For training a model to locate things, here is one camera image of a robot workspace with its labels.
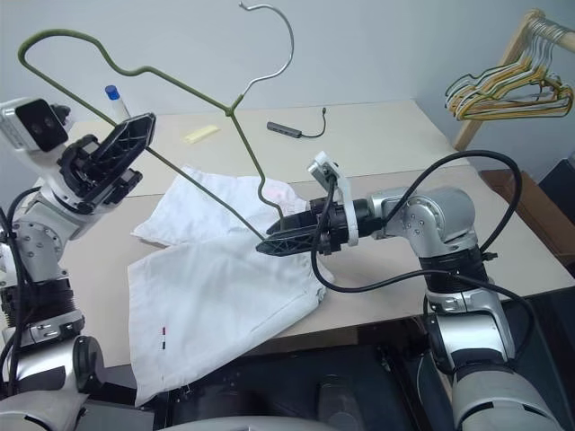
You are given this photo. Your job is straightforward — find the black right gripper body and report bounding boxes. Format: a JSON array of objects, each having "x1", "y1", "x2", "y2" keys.
[{"x1": 308, "y1": 196, "x2": 352, "y2": 257}]

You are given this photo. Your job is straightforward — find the black left gripper short-looking finger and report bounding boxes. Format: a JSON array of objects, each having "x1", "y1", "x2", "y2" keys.
[{"x1": 101, "y1": 166, "x2": 144, "y2": 205}]

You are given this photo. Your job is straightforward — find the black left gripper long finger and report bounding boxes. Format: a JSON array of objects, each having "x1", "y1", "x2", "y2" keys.
[{"x1": 88, "y1": 112, "x2": 157, "y2": 187}]

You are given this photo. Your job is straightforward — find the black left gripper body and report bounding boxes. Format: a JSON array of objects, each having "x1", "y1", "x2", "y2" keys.
[{"x1": 57, "y1": 136, "x2": 109, "y2": 215}]

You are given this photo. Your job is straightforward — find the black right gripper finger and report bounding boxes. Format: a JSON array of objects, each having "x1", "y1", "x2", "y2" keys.
[
  {"x1": 255, "y1": 227, "x2": 319, "y2": 259},
  {"x1": 266, "y1": 209, "x2": 323, "y2": 238}
]

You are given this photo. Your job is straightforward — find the white shorts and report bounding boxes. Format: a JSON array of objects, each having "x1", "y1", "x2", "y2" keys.
[{"x1": 127, "y1": 164, "x2": 339, "y2": 408}]

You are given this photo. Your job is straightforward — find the wooden hanger rack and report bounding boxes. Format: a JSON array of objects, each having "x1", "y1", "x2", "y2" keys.
[{"x1": 452, "y1": 8, "x2": 575, "y2": 152}]

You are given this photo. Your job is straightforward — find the white bottle with blue cap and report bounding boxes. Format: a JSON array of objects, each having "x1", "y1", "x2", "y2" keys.
[{"x1": 103, "y1": 84, "x2": 132, "y2": 126}]

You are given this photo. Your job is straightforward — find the pale yellow flat strip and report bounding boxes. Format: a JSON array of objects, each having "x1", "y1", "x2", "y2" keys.
[{"x1": 182, "y1": 125, "x2": 222, "y2": 145}]

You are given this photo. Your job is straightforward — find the black box-shaped object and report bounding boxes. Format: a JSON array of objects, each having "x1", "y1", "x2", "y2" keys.
[{"x1": 536, "y1": 152, "x2": 575, "y2": 217}]

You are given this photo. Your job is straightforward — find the bunch of hangers on rack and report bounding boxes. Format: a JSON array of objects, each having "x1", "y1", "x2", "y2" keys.
[{"x1": 448, "y1": 24, "x2": 574, "y2": 121}]

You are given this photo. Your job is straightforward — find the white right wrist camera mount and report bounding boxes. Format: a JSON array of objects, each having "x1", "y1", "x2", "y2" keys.
[{"x1": 306, "y1": 151, "x2": 360, "y2": 247}]

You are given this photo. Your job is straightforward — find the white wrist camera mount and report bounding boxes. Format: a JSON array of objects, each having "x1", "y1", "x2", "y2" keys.
[
  {"x1": 0, "y1": 96, "x2": 75, "y2": 156},
  {"x1": 306, "y1": 151, "x2": 360, "y2": 247}
]

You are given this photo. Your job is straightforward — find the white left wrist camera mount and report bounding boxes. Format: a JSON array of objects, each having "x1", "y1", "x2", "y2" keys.
[{"x1": 0, "y1": 96, "x2": 75, "y2": 156}]

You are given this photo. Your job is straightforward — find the gray USB hub with cable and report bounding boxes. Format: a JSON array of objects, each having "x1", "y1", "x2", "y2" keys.
[{"x1": 266, "y1": 106, "x2": 328, "y2": 138}]

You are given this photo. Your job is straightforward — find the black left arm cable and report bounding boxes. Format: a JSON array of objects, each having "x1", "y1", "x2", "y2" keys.
[{"x1": 0, "y1": 186, "x2": 42, "y2": 396}]

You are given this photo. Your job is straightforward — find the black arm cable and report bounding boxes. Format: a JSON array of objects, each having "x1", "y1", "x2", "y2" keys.
[
  {"x1": 0, "y1": 186, "x2": 42, "y2": 396},
  {"x1": 310, "y1": 150, "x2": 547, "y2": 374}
]

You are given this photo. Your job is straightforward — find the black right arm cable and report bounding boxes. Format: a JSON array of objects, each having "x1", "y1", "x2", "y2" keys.
[{"x1": 310, "y1": 150, "x2": 547, "y2": 374}]

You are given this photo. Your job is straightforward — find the dark green wire hanger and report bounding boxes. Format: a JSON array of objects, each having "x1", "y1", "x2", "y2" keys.
[{"x1": 444, "y1": 31, "x2": 570, "y2": 113}]

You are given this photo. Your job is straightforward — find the yellow wire hanger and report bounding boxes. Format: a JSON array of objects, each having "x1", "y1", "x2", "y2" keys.
[{"x1": 447, "y1": 26, "x2": 575, "y2": 119}]

